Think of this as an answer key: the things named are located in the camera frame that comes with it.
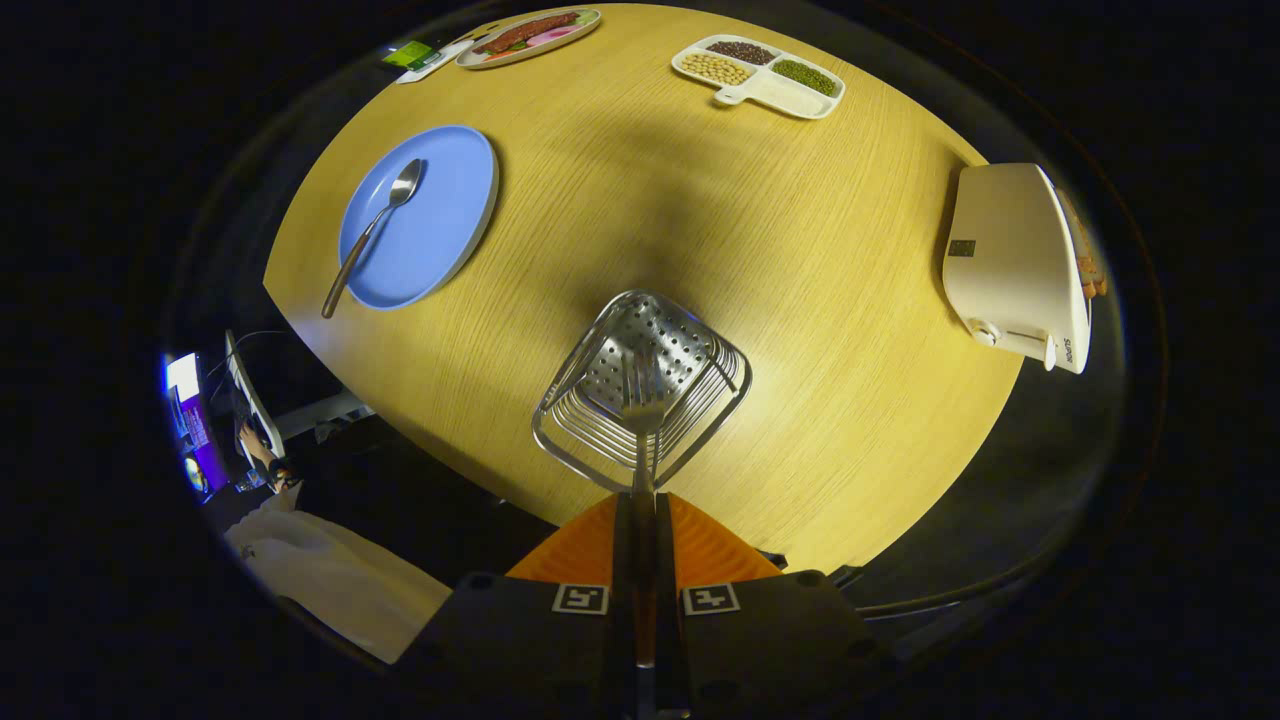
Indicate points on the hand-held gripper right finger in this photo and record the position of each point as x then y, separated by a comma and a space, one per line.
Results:
665, 560

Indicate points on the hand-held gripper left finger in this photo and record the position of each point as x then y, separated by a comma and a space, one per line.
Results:
623, 560

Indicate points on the perforated metal drain tray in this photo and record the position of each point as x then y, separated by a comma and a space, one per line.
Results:
620, 350

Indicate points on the person's white shirt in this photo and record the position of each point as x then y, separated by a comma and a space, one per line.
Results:
340, 585

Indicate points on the blue round plate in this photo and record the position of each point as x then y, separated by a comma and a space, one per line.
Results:
440, 220

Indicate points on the white keyboard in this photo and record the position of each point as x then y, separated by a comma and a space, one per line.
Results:
250, 395

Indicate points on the white toaster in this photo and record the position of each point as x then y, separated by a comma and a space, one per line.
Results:
1000, 260

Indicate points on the computer monitor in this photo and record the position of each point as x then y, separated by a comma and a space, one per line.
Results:
190, 420

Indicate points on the white divided dish with beans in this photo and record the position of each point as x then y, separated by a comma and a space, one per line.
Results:
790, 98

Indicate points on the toasted bread slice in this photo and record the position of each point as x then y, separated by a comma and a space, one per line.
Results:
1078, 235
1098, 283

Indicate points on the white square coaster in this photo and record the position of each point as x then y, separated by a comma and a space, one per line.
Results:
448, 58

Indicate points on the oval plate with food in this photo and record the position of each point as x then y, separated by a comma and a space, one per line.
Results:
528, 35

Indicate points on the green plastic bottle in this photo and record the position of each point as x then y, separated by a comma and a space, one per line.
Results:
410, 54

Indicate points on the white metal frame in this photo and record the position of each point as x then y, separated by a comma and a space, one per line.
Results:
320, 412

